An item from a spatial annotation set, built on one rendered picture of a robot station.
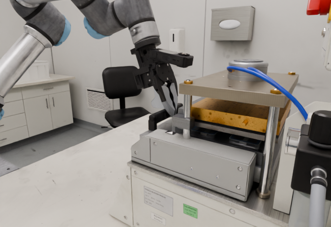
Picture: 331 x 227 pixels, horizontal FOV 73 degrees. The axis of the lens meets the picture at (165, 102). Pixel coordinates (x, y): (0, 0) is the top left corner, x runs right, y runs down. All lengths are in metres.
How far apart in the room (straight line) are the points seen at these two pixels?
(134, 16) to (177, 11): 1.66
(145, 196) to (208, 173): 0.17
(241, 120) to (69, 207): 0.52
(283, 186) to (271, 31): 1.65
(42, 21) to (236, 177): 0.84
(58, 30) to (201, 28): 1.40
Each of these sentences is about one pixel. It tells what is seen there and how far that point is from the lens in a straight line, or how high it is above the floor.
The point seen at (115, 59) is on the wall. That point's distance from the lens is 2.77.
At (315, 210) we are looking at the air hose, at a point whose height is 1.06.
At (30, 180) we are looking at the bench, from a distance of 0.89.
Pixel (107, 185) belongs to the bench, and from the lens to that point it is 0.77.
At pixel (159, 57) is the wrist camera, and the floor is 1.15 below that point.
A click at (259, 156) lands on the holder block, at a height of 0.99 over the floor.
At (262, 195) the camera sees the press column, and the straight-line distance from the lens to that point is 0.44.
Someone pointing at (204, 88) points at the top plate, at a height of 1.11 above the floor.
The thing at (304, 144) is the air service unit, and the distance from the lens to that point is 0.26.
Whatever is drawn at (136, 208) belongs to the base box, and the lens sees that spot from 0.57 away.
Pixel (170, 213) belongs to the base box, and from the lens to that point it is 0.51.
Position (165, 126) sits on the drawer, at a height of 0.97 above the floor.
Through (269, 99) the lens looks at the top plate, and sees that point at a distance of 0.37.
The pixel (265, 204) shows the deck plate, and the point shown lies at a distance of 0.43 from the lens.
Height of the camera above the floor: 1.18
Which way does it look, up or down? 15 degrees down
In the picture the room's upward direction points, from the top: straight up
